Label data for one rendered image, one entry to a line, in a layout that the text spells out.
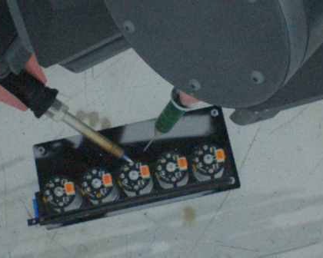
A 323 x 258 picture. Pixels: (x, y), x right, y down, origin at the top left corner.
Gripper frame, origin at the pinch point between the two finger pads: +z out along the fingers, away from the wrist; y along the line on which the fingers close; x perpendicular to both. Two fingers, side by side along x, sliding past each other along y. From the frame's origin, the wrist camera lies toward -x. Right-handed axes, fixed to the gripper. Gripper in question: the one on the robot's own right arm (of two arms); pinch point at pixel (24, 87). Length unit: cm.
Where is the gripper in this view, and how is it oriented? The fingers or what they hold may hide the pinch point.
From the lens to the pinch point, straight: 48.3
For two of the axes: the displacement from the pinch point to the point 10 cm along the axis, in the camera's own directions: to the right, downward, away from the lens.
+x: -7.1, -3.3, 6.3
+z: 4.6, 4.7, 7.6
